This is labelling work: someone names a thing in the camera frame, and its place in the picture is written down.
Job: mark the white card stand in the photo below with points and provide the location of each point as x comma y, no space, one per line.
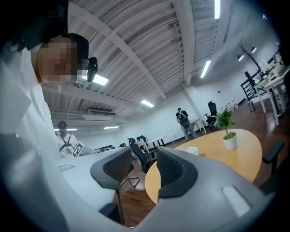
192,151

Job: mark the green plant in white pot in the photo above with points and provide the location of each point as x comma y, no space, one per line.
230,140

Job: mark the black chair armrest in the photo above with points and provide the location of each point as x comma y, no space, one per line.
273,153

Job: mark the person's white shirt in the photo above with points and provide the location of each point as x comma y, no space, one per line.
25,106

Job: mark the ceiling air conditioner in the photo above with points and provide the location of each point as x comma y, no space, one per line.
102,112

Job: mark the white round table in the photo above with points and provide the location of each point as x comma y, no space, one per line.
157,138

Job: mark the black tree-shaped stand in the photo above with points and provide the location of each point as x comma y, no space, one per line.
250,54

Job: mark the person's head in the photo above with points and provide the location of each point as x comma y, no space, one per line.
61,61

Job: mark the round wooden table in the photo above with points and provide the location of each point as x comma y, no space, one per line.
240,158

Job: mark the ceiling light panel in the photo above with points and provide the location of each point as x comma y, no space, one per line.
205,69
147,103
111,127
100,79
217,9

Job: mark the black office chair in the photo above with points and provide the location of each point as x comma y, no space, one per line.
211,114
140,156

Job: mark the metal trash can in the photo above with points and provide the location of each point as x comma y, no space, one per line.
251,106

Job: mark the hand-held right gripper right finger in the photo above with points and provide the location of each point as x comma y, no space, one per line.
172,168

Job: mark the black head camera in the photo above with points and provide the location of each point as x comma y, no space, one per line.
92,69

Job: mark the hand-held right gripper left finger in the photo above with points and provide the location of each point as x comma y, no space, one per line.
117,162

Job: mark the white desk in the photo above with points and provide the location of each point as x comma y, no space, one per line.
275,85

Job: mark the black metal frame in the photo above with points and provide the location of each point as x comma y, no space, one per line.
248,87

